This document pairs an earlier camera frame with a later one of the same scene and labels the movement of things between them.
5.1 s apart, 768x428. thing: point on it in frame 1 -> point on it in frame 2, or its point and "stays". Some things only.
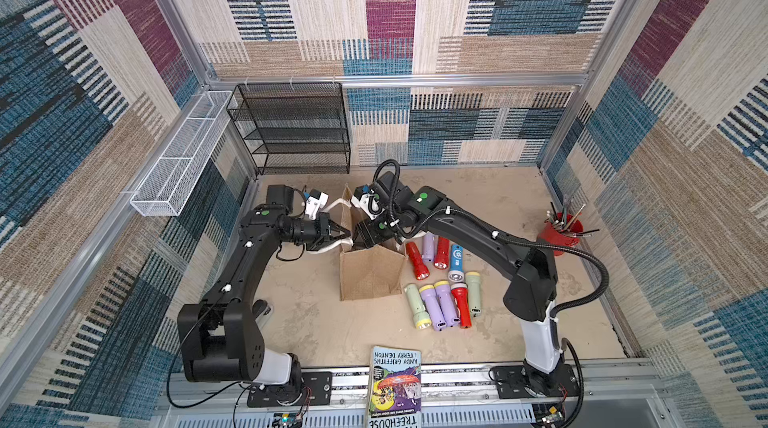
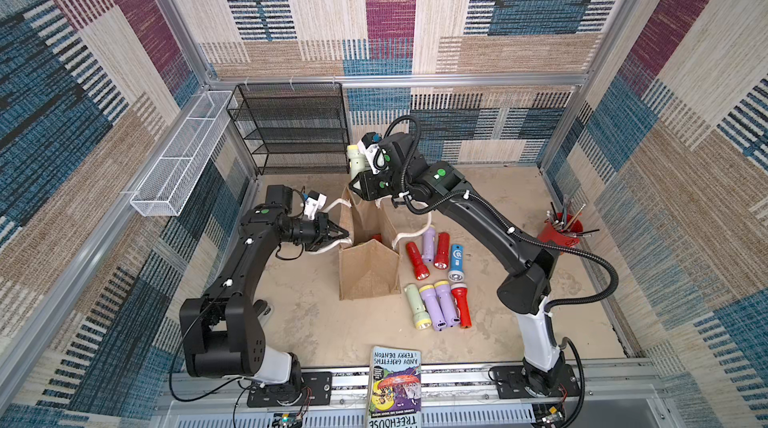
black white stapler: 261,310 stays
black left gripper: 325,227 stays
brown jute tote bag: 373,272 stays
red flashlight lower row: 460,291 stays
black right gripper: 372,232 -> 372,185
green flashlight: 474,284 -> 357,162
